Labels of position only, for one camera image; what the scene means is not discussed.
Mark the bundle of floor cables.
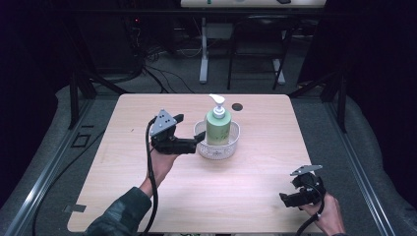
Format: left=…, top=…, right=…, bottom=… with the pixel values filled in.
left=129, top=18, right=198, bottom=94

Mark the green pump soap bottle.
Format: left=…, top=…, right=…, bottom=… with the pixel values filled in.
left=205, top=93, right=233, bottom=148

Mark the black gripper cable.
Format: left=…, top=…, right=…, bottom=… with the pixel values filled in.
left=294, top=183, right=327, bottom=236
left=140, top=115, right=160, bottom=236

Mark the black floor cable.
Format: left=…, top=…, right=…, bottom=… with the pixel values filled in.
left=30, top=130, right=106, bottom=236

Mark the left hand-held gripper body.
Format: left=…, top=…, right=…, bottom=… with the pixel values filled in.
left=149, top=108, right=199, bottom=155

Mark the grey tape strip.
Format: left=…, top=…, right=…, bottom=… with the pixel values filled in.
left=63, top=204, right=88, bottom=213

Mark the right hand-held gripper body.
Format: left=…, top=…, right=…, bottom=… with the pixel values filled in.
left=289, top=164, right=328, bottom=208

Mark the black tape square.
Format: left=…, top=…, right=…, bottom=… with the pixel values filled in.
left=71, top=133, right=92, bottom=148

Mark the person's right hand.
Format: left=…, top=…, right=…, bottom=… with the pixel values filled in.
left=298, top=192, right=346, bottom=236

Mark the person's left hand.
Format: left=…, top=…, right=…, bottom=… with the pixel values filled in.
left=139, top=147, right=181, bottom=199

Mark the aluminium rail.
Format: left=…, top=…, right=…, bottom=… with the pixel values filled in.
left=324, top=97, right=398, bottom=236
left=2, top=97, right=96, bottom=236

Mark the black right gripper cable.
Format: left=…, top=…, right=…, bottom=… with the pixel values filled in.
left=294, top=183, right=327, bottom=236

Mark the black metal stand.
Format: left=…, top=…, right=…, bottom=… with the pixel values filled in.
left=67, top=63, right=131, bottom=131
left=288, top=70, right=348, bottom=134

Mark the white plastic basket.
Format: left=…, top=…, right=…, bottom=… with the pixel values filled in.
left=193, top=119, right=241, bottom=161

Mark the white desk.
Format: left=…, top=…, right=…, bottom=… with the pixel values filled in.
left=180, top=0, right=328, bottom=86

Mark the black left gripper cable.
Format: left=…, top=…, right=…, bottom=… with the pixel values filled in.
left=140, top=115, right=160, bottom=236

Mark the black chair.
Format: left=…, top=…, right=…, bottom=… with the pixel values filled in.
left=226, top=14, right=298, bottom=91

